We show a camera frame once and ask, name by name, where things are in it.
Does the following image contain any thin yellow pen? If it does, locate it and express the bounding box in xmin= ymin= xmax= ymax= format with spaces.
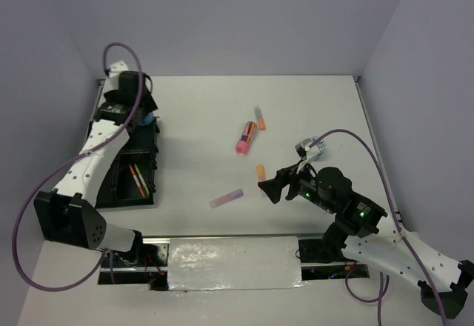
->
xmin=134 ymin=164 xmax=150 ymax=196

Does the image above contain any pink marker tube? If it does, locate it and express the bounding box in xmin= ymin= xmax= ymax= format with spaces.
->
xmin=235 ymin=122 xmax=257 ymax=156

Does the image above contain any blue round tape container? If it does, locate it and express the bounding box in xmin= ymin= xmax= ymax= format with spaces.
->
xmin=141 ymin=113 xmax=155 ymax=126
xmin=308 ymin=136 xmax=326 ymax=161

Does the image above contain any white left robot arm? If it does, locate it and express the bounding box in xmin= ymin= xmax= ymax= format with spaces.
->
xmin=33 ymin=70 xmax=157 ymax=266

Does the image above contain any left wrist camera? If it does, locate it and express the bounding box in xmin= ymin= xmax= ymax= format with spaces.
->
xmin=105 ymin=60 xmax=129 ymax=80

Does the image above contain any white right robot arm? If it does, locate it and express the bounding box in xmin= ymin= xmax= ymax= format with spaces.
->
xmin=258 ymin=164 xmax=473 ymax=319

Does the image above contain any purple highlighter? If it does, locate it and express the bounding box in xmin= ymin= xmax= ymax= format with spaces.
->
xmin=210 ymin=189 xmax=244 ymax=208

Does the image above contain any orange capped highlighter far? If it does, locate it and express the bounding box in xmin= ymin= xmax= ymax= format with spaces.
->
xmin=254 ymin=106 xmax=266 ymax=130

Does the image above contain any black compartment organizer tray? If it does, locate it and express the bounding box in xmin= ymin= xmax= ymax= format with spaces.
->
xmin=96 ymin=120 xmax=160 ymax=209

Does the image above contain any thin orange pen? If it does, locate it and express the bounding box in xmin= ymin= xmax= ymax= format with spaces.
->
xmin=129 ymin=164 xmax=146 ymax=198

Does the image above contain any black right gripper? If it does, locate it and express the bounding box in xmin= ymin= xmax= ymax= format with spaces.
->
xmin=256 ymin=156 xmax=336 ymax=213

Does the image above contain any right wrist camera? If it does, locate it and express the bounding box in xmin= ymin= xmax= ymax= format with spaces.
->
xmin=295 ymin=137 xmax=314 ymax=174

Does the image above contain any yellow orange highlighter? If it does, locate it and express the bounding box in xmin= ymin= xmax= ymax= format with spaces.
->
xmin=256 ymin=164 xmax=267 ymax=198

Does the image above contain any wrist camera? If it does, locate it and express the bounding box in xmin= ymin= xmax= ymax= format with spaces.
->
xmin=295 ymin=137 xmax=314 ymax=174
xmin=105 ymin=60 xmax=129 ymax=80

